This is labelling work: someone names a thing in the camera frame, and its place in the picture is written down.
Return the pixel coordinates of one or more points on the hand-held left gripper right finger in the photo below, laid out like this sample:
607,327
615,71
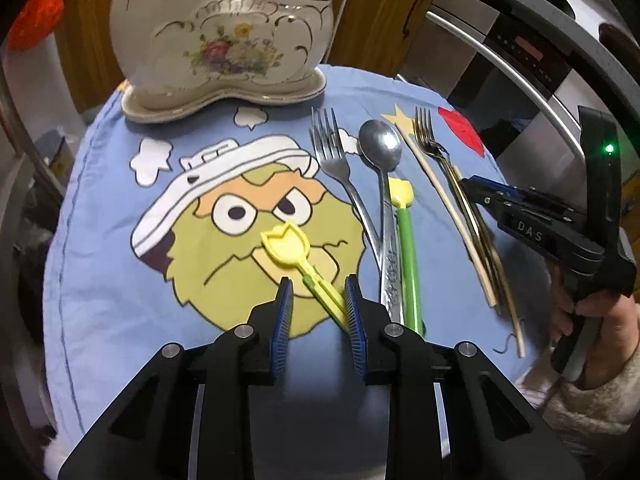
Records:
355,330

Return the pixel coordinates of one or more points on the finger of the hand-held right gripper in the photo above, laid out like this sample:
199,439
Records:
480,187
530,225

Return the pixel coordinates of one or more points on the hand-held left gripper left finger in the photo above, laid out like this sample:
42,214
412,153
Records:
282,330

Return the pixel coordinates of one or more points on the wooden chopstick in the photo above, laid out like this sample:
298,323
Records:
450,210
510,320

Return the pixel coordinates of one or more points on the gold fork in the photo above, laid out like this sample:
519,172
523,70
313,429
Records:
425,137

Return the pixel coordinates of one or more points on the yellow tulip plastic utensil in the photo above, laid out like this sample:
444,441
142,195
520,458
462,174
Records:
285,250

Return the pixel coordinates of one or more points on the silver spoon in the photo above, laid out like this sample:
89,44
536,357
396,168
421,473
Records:
380,145

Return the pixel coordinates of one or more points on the silver fork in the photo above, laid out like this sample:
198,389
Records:
332,160

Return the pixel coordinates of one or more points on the floral ceramic utensil holder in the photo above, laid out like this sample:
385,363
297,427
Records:
225,25

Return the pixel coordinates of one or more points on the person's right forearm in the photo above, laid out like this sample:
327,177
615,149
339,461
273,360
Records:
600,410

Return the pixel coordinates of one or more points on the person's right hand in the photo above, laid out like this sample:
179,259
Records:
620,330

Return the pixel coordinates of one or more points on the stainless steel oven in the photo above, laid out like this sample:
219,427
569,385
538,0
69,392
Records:
525,55

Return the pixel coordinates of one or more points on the blue printed cloth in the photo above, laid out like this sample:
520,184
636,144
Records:
125,310

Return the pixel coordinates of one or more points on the cream ceramic saucer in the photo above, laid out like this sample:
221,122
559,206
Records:
165,112

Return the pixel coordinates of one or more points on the steel appliance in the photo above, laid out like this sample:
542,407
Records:
30,85

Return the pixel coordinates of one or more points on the red plastic bag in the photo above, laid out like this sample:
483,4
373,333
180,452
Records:
37,10

